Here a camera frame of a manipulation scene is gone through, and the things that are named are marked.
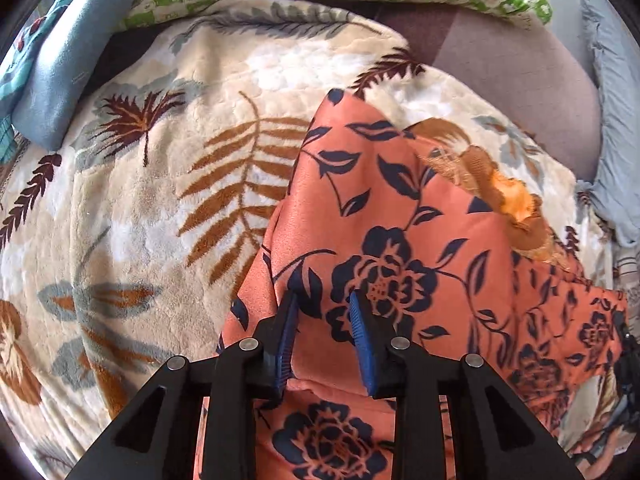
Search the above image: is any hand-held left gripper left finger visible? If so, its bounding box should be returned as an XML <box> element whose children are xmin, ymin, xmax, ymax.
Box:
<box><xmin>65</xmin><ymin>291</ymin><xmax>300</xmax><ymax>480</ymax></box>

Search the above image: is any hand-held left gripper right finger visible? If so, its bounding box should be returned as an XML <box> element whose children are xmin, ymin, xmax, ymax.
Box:
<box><xmin>349</xmin><ymin>291</ymin><xmax>585</xmax><ymax>480</ymax></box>

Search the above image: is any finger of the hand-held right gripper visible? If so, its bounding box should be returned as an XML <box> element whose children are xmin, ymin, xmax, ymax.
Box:
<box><xmin>614</xmin><ymin>321</ymin><xmax>640</xmax><ymax>411</ymax></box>

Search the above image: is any orange floral garment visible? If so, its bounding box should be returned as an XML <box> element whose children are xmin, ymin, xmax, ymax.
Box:
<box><xmin>200</xmin><ymin>87</ymin><xmax>632</xmax><ymax>480</ymax></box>

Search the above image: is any cream leaf-print blanket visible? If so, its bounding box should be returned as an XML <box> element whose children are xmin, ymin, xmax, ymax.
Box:
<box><xmin>0</xmin><ymin>0</ymin><xmax>623</xmax><ymax>480</ymax></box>

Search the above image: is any light blue ruffled cloth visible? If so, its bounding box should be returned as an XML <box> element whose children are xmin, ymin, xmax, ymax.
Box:
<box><xmin>575</xmin><ymin>0</ymin><xmax>640</xmax><ymax>248</ymax></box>

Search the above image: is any grey-brown bed sheet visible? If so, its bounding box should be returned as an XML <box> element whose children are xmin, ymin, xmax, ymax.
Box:
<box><xmin>370</xmin><ymin>2</ymin><xmax>602</xmax><ymax>182</ymax></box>

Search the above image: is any plain blue cloth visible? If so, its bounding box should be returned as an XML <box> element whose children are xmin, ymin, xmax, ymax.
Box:
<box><xmin>12</xmin><ymin>0</ymin><xmax>167</xmax><ymax>151</ymax></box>

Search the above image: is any teal printed cloth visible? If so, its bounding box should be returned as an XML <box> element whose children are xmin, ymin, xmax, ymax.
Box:
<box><xmin>0</xmin><ymin>0</ymin><xmax>91</xmax><ymax>163</ymax></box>

